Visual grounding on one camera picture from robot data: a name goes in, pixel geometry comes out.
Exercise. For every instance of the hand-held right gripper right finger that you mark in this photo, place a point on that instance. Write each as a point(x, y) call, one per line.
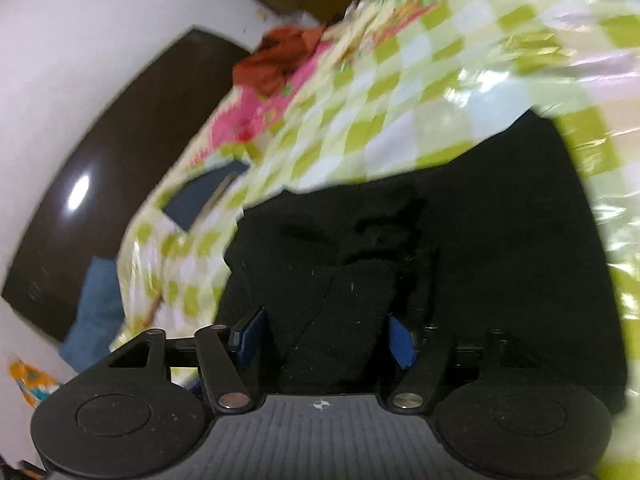
point(402, 342)

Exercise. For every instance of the blue pillow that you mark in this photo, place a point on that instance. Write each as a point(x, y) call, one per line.
point(95, 310)

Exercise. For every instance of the pink floral bed sheet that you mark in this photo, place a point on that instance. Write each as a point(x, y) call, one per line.
point(240, 120)

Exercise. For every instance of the orange patterned cloth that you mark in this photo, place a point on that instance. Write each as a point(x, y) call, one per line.
point(32, 380)

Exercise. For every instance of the black pants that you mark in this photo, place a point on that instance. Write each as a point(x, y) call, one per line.
point(500, 240)

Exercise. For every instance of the red garment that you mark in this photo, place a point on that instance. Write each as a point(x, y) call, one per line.
point(270, 60)

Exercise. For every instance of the green checkered plastic sheet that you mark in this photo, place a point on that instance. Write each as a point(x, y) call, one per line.
point(380, 110)

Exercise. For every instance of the dark wooden headboard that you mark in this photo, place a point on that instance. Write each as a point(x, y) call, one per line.
point(110, 160)

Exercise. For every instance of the dark blue flat pad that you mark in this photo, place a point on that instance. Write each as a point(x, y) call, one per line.
point(200, 197)

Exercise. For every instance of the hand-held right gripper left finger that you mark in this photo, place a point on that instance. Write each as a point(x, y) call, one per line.
point(252, 336)

